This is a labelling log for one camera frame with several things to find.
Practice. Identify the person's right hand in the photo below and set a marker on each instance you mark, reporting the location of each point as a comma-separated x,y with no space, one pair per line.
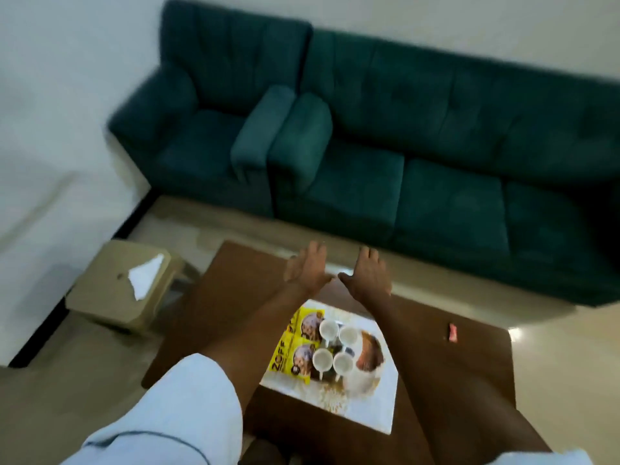
370,280

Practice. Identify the person's left hand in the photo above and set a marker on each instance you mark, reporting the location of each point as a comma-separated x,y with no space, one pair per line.
310,268

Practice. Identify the leaf print tray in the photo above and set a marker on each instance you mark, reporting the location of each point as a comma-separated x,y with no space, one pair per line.
370,355

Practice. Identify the pink candy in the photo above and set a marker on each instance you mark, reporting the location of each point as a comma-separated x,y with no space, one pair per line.
453,332

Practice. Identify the white floral placemat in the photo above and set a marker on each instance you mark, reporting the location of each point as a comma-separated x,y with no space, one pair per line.
373,406

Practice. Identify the white napkin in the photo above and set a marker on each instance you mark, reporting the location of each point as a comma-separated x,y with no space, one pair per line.
145,278

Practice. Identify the person's right forearm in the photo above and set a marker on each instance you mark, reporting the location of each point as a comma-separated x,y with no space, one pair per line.
445,382

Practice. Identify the person's left forearm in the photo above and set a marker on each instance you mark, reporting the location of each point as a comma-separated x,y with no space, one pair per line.
261,343

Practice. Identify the dark green sofa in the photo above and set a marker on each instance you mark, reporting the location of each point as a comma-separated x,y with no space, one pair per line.
436,116

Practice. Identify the brown trousers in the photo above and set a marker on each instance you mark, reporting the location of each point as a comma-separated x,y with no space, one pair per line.
261,452

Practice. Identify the dark green armchair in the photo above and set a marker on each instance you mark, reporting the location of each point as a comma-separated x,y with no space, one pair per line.
203,91

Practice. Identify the beige plastic stool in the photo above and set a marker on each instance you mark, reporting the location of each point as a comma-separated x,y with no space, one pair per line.
101,290

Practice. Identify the black baseboard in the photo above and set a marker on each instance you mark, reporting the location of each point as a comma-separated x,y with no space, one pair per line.
97,266

